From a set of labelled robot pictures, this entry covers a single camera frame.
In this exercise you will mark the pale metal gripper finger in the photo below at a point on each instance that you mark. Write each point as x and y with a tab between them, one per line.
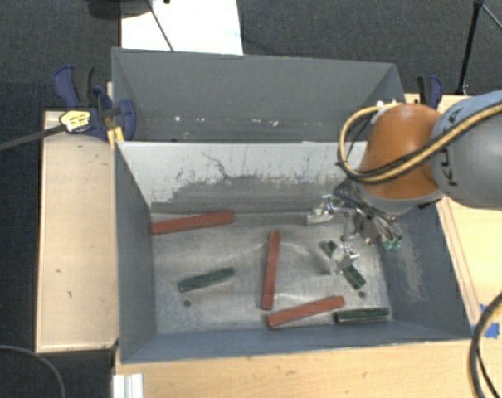
347	253
328	207

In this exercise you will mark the dark green flat block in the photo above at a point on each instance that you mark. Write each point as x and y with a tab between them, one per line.
362	316
206	279
356	279

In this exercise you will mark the red-brown flat block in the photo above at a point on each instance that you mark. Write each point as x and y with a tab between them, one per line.
271	270
192	221
304	312

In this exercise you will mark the grey metal bin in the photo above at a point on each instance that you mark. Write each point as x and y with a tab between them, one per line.
217	259

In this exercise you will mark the pale wood flat board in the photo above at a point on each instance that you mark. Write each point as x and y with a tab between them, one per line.
76	239

